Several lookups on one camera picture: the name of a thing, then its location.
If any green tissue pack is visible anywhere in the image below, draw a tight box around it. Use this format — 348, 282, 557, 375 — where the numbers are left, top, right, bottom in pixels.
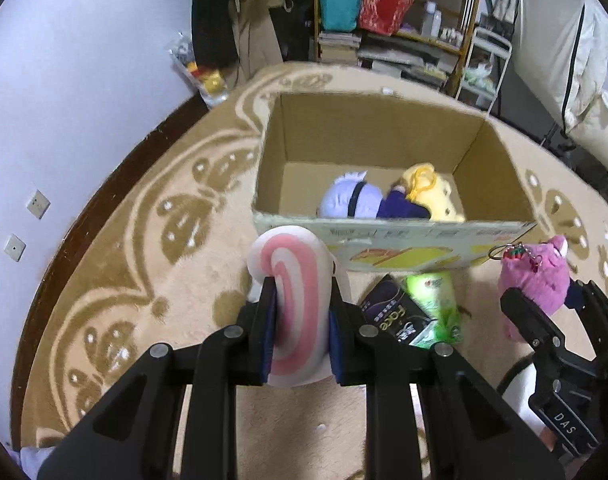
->
406, 271, 462, 349

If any wooden shelf rack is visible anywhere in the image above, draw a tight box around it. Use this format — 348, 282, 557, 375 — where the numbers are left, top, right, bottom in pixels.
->
313, 0, 481, 96

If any beige patterned carpet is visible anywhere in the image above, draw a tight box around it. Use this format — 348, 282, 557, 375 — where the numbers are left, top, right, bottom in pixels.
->
17, 64, 438, 479

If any open cardboard box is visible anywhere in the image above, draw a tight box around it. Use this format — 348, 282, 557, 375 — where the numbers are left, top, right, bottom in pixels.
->
252, 93, 536, 272

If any beige hanging coat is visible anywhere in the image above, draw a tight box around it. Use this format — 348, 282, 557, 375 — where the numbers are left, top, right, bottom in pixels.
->
225, 0, 284, 88

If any stack of books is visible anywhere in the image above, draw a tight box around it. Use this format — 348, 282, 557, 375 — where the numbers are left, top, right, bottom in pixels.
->
317, 32, 361, 66

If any white folded mattress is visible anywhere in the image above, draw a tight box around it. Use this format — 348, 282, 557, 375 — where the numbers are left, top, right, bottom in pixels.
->
513, 0, 608, 170

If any pink plush toy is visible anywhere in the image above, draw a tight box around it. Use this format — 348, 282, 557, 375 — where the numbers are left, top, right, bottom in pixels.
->
498, 235, 571, 316

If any yellow plush toy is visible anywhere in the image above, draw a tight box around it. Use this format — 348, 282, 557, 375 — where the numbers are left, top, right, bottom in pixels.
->
401, 162, 466, 222

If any lower wall socket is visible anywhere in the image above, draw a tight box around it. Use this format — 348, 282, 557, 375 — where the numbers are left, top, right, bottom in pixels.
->
4, 234, 26, 262

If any wall socket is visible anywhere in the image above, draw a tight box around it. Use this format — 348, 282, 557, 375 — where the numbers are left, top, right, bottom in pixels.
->
4, 234, 26, 262
26, 190, 51, 220

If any white wire rack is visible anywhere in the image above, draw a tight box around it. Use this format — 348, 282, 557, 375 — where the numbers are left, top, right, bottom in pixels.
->
456, 26, 512, 115

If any plastic bag of toys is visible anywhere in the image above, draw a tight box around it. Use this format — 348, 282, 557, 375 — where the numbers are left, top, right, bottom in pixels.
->
169, 32, 229, 110

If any upper wall socket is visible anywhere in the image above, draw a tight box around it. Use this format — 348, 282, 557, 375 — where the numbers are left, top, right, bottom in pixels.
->
26, 190, 51, 220

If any pink white swirl plush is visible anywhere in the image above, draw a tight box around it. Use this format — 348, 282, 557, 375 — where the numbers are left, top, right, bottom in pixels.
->
246, 226, 351, 388

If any purple white plush doll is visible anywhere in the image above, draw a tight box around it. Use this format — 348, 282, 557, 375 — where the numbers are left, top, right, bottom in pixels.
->
317, 171, 431, 220

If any black tissue pack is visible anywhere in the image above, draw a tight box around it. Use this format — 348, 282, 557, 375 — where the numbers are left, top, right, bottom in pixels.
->
359, 274, 435, 346

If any red gift bag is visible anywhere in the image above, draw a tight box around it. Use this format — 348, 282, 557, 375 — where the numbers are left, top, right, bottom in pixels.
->
358, 0, 415, 36

